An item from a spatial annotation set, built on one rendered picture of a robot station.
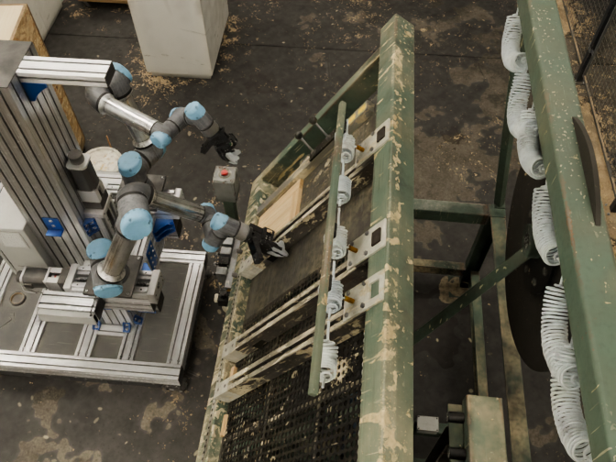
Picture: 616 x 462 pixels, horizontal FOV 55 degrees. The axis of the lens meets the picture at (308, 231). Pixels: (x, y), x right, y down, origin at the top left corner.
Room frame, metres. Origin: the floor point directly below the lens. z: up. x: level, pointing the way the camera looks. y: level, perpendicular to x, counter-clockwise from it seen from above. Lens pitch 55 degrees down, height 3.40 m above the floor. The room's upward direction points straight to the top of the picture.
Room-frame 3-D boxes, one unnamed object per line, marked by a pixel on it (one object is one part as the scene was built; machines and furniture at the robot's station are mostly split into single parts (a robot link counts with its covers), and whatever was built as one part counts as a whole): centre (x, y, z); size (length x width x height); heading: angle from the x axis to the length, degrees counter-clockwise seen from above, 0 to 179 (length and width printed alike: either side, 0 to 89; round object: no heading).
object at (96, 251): (1.42, 0.89, 1.20); 0.13 x 0.12 x 0.14; 18
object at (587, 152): (1.05, -0.71, 1.85); 0.80 x 0.06 x 0.80; 174
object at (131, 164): (1.92, 0.85, 1.20); 0.13 x 0.12 x 0.14; 150
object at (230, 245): (1.67, 0.43, 0.69); 0.50 x 0.14 x 0.24; 174
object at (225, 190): (2.12, 0.45, 0.84); 0.12 x 0.12 x 0.18; 84
